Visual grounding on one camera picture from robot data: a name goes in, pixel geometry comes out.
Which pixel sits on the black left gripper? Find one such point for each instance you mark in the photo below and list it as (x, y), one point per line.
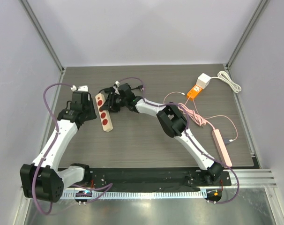
(92, 116)

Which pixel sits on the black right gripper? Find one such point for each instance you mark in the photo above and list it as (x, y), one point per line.
(112, 102)

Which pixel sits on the beige red power strip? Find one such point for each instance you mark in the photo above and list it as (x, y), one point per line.
(103, 114)

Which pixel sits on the orange power adapter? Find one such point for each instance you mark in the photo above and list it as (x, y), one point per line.
(194, 92)

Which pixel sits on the white cube socket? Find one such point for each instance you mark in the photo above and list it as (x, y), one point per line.
(203, 81)

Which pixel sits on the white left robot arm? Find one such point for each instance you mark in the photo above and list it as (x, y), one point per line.
(41, 179)

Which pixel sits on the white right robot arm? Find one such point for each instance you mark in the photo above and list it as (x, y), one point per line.
(173, 122)

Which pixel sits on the pink power strip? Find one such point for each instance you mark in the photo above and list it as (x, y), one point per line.
(222, 150)

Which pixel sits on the white slotted cable duct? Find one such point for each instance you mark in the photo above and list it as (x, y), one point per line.
(85, 194)

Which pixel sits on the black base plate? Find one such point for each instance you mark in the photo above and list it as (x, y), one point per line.
(164, 175)

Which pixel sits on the left aluminium frame post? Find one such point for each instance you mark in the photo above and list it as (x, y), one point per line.
(30, 13)

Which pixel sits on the aluminium frame post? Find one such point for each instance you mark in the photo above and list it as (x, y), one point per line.
(30, 13)
(247, 32)

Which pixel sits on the aluminium front rail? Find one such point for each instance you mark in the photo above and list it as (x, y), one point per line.
(243, 178)

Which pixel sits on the right aluminium frame post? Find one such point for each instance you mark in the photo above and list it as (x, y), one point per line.
(247, 32)

